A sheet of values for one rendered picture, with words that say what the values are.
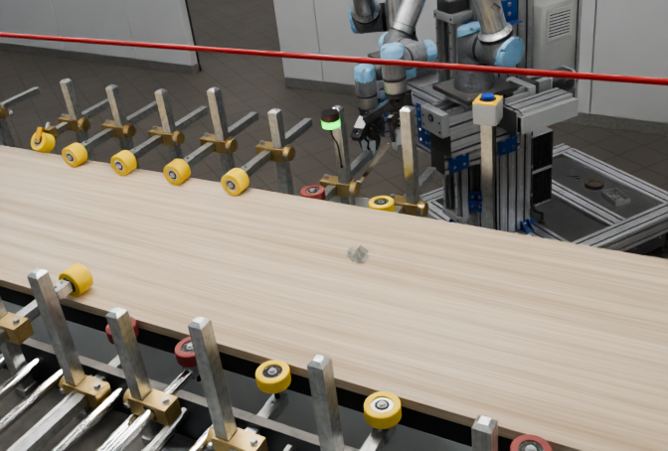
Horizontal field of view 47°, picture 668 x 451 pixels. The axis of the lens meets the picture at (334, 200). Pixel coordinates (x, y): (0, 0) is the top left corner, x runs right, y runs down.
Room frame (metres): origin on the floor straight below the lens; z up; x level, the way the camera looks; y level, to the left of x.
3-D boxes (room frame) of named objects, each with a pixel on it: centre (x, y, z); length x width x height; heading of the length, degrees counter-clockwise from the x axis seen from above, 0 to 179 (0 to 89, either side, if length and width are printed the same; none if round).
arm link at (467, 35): (2.62, -0.57, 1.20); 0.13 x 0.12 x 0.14; 28
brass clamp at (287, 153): (2.46, 0.18, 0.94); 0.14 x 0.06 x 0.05; 58
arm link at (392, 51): (2.30, -0.24, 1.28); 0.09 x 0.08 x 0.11; 118
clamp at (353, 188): (2.33, -0.03, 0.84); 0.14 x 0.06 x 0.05; 58
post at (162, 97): (2.72, 0.59, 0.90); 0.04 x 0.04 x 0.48; 58
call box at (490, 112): (2.05, -0.48, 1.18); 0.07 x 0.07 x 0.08; 58
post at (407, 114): (2.19, -0.26, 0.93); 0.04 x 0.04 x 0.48; 58
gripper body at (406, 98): (2.30, -0.25, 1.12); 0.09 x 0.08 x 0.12; 78
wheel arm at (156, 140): (2.75, 0.61, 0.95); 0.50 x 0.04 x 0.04; 148
